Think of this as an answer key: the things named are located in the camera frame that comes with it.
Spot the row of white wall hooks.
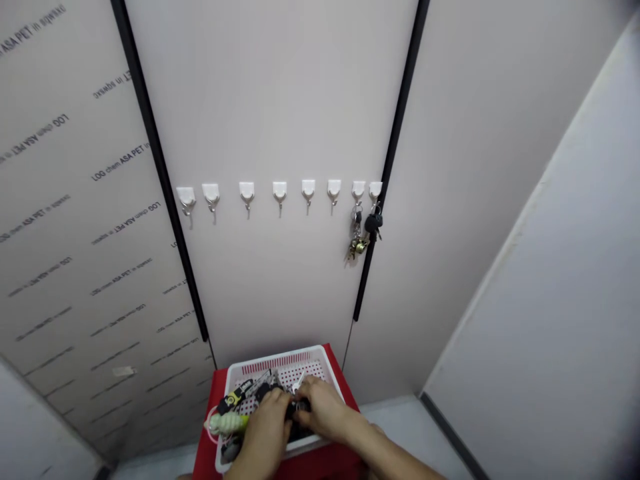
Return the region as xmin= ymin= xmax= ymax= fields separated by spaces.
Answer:
xmin=175 ymin=178 xmax=384 ymax=230

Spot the white perforated plastic basket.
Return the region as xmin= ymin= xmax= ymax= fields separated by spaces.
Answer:
xmin=215 ymin=345 xmax=351 ymax=474

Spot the black car key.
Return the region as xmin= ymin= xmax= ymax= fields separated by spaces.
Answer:
xmin=363 ymin=201 xmax=385 ymax=242

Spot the person's right hand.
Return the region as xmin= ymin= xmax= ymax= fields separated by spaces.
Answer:
xmin=295 ymin=375 xmax=371 ymax=446

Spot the red plastic stool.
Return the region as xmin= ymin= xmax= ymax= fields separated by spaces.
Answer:
xmin=192 ymin=342 xmax=372 ymax=480

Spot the white and green toy keychain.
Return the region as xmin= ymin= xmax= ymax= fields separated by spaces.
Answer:
xmin=203 ymin=411 xmax=251 ymax=435

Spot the person's left hand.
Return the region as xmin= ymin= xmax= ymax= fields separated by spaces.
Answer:
xmin=245 ymin=385 xmax=297 ymax=451

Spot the key bunch with brass padlock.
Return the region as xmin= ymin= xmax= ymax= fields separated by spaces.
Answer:
xmin=343 ymin=202 xmax=371 ymax=269

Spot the black vertical strip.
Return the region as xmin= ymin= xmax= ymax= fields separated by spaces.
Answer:
xmin=111 ymin=0 xmax=209 ymax=343
xmin=353 ymin=0 xmax=431 ymax=323

